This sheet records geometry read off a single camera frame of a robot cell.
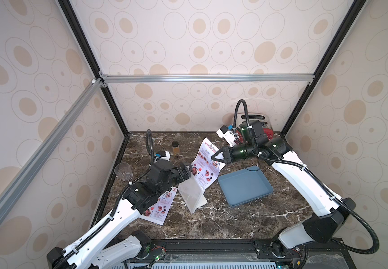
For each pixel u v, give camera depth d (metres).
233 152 0.60
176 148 1.03
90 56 0.81
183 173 0.63
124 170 0.97
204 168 0.73
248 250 0.75
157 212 0.85
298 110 1.06
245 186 0.94
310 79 0.91
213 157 0.67
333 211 0.40
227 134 0.63
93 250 0.39
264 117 1.04
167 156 0.65
